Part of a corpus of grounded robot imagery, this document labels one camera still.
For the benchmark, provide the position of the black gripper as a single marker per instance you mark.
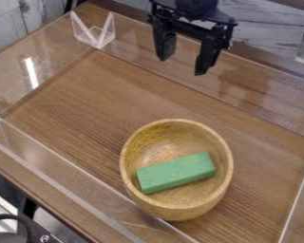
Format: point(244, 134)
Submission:
point(183, 13)

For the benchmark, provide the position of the clear acrylic corner bracket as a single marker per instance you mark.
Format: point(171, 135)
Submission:
point(93, 36)

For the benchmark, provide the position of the brown wooden bowl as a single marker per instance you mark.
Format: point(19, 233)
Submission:
point(164, 140)

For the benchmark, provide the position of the green rectangular block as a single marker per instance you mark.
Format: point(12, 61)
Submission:
point(176, 172)

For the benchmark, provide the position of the black table leg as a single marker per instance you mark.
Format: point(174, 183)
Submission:
point(28, 208)

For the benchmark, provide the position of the clear acrylic front wall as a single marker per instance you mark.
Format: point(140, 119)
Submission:
point(88, 205)

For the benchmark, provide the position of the black base with screw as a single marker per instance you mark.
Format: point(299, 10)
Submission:
point(13, 233)

